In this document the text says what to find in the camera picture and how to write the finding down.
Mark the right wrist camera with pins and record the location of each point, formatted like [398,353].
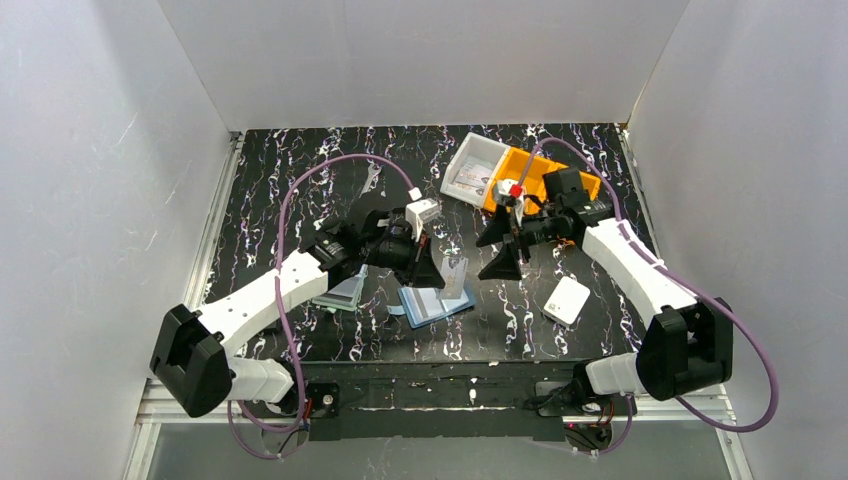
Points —
[509,196]

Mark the white square box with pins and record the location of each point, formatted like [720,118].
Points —
[565,303]

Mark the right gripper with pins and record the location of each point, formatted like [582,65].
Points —
[519,235]

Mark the white storage bin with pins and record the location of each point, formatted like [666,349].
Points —
[470,173]

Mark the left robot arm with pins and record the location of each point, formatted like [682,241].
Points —
[194,355]

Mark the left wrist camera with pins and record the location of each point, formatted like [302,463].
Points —
[419,211]

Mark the yellow bin right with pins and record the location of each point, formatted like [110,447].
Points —
[590,182]

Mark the yellow bin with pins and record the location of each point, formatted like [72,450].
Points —
[511,167]
[590,182]

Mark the silver wrench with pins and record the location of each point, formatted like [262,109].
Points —
[373,173]

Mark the VIP credit card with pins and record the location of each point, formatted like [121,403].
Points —
[453,271]

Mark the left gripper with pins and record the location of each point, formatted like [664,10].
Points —
[413,252]

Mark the blue leather card holder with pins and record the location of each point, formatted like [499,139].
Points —
[425,306]

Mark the yellow bin middle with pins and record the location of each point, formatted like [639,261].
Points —
[511,167]

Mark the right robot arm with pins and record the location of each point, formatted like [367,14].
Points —
[688,344]

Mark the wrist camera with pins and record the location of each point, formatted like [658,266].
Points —
[509,196]
[419,211]

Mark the aluminium frame rail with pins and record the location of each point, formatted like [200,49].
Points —
[146,430]

